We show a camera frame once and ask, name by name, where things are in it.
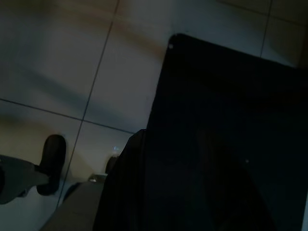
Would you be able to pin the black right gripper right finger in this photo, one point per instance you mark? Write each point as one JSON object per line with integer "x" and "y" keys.
{"x": 223, "y": 192}

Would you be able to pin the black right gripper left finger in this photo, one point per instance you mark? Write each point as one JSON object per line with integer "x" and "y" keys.
{"x": 127, "y": 183}

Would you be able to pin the grey robot right leg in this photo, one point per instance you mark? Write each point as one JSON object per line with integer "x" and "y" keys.
{"x": 51, "y": 163}

